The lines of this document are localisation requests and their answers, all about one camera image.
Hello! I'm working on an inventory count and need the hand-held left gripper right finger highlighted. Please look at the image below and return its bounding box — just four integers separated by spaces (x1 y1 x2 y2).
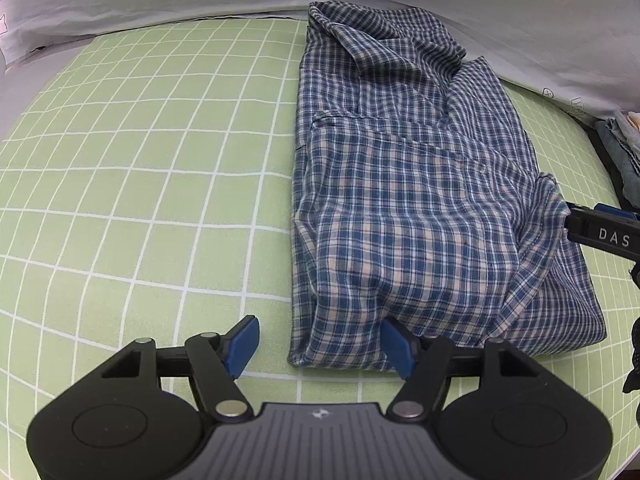
380 316 538 419

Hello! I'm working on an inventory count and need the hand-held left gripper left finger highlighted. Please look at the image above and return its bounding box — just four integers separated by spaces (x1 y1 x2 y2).
101 314 261 419

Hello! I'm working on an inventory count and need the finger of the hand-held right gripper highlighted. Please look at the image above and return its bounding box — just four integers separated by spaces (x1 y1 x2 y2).
593 202 640 222
565 201 640 262

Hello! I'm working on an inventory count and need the blue plaid shirt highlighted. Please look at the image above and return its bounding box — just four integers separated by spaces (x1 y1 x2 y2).
287 0 609 374

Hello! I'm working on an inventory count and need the pile of folded clothes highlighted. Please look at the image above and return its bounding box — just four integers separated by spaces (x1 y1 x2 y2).
594 109 640 207

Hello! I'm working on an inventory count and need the person's right hand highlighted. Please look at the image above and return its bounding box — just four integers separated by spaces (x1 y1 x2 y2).
622 260 640 397

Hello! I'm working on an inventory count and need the green grid bed sheet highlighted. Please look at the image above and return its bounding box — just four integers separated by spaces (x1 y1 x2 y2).
0 14 640 480

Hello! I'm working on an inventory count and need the carrot print white sheet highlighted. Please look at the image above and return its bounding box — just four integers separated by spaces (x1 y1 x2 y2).
0 0 640 123

